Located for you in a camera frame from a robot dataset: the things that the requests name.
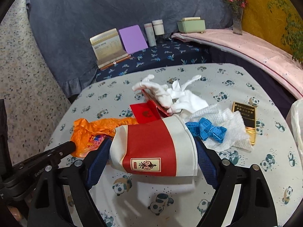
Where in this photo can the glass vase with red flowers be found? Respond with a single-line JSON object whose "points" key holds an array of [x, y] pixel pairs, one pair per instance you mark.
{"points": [[237, 7]]}

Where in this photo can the pink table cloth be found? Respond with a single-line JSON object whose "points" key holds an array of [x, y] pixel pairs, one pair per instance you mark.
{"points": [[274, 61]]}

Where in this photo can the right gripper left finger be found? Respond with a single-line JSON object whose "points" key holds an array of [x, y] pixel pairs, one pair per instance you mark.
{"points": [[49, 207]]}

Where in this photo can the white cap dark jar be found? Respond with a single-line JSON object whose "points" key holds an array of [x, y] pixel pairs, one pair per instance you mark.
{"points": [[158, 30]]}

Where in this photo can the white paper towel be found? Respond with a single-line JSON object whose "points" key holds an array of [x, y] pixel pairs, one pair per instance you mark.
{"points": [[236, 135]]}

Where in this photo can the white cloth gloves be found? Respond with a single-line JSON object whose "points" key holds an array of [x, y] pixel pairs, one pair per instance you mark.
{"points": [[175, 98]]}

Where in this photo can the gold black cigarette box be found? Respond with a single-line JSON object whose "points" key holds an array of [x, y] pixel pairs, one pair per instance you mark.
{"points": [[249, 118]]}

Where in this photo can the green plant in white pot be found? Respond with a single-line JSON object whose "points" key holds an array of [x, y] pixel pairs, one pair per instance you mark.
{"points": [[292, 36]]}

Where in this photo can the white bag lined trash bin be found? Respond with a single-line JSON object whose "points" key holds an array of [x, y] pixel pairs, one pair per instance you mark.
{"points": [[294, 120]]}

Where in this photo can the orange snack wrapper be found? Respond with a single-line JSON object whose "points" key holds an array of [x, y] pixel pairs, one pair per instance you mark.
{"points": [[88, 136]]}

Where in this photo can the blue grey sofa cover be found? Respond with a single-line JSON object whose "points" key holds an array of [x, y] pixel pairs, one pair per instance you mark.
{"points": [[63, 29]]}

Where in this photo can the light green tin box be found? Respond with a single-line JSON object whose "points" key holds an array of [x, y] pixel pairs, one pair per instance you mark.
{"points": [[191, 25]]}

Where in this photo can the red and white paper cup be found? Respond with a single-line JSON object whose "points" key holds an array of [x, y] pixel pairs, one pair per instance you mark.
{"points": [[163, 147]]}

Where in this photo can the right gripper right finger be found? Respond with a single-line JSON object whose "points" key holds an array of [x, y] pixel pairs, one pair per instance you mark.
{"points": [[242, 196]]}

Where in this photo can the navy leaf print cloth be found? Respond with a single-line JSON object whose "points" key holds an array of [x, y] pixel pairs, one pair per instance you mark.
{"points": [[170, 53]]}

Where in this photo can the blue paper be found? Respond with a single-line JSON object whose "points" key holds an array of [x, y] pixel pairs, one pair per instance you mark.
{"points": [[204, 129]]}

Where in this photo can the purple card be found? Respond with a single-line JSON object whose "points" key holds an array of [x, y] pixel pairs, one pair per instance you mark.
{"points": [[133, 39]]}

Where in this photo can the mustard yellow cloth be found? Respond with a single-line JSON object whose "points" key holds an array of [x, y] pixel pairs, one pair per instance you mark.
{"points": [[267, 24]]}

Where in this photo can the red envelope packet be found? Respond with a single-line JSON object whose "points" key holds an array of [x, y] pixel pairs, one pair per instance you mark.
{"points": [[150, 110]]}

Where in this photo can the slim white tube bottle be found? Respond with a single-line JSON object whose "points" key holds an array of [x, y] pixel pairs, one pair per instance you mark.
{"points": [[150, 34]]}

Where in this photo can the panda print table cloth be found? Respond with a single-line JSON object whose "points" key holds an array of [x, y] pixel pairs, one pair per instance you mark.
{"points": [[139, 200]]}

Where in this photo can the beige calendar stand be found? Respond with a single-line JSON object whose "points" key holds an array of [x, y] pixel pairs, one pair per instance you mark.
{"points": [[108, 48]]}

